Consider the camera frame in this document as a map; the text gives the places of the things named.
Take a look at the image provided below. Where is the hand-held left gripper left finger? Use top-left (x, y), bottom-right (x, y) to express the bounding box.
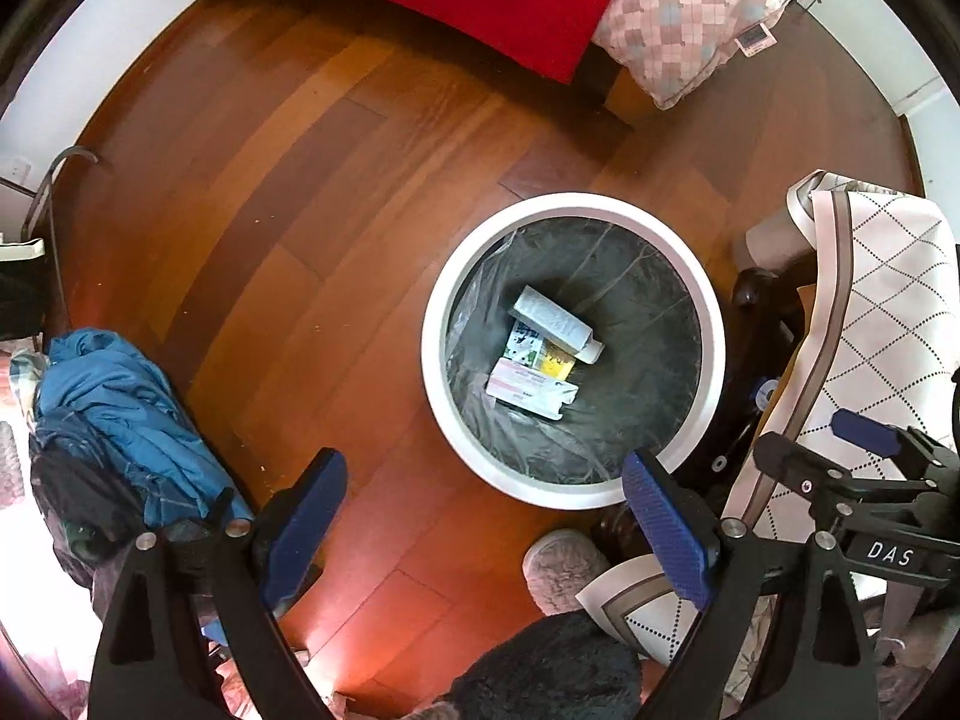
top-left (86, 448), bottom-right (350, 720)

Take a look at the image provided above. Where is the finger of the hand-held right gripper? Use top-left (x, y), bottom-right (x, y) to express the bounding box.
top-left (753, 431), bottom-right (932, 520)
top-left (831, 408), bottom-right (960, 482)

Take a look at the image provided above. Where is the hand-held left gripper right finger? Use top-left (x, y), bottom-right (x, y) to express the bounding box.
top-left (621, 448), bottom-right (880, 720)

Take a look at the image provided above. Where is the white round trash bin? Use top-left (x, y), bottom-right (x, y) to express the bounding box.
top-left (420, 193), bottom-right (727, 509)

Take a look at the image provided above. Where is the grey fuzzy slipper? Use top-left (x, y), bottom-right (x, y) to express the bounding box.
top-left (523, 529), bottom-right (612, 612)

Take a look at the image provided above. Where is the white diamond pattern tablecloth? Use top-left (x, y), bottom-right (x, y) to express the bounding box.
top-left (577, 171), bottom-right (960, 720)

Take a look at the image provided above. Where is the dark fuzzy pant leg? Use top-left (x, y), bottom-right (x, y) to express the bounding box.
top-left (448, 610), bottom-right (644, 720)

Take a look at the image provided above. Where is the yellow packet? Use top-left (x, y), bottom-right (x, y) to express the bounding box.
top-left (540, 337), bottom-right (578, 380)

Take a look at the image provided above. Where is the pink and white carton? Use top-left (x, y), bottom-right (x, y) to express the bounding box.
top-left (485, 358), bottom-right (581, 421)

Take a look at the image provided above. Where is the blue jacket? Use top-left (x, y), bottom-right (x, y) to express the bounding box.
top-left (34, 328), bottom-right (252, 526)

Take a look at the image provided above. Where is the black plastic bin liner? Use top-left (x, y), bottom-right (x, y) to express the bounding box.
top-left (444, 219), bottom-right (702, 486)

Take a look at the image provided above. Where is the black and white packet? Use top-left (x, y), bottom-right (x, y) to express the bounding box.
top-left (508, 319), bottom-right (546, 368)

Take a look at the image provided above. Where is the white squeeze tube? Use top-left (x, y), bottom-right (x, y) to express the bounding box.
top-left (512, 285), bottom-right (605, 363)

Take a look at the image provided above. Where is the pink cloth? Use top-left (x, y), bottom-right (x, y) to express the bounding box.
top-left (0, 517), bottom-right (98, 706)

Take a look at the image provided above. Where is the blue plaid cloth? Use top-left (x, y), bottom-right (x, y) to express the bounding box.
top-left (10, 351), bottom-right (51, 428)

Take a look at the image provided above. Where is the black garment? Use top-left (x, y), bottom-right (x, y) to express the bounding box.
top-left (0, 259), bottom-right (50, 342)

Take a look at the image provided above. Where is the red blanket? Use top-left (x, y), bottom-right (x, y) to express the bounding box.
top-left (281, 0), bottom-right (646, 85)

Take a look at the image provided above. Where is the grey metal chair frame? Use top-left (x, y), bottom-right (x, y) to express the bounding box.
top-left (21, 146), bottom-right (100, 346)

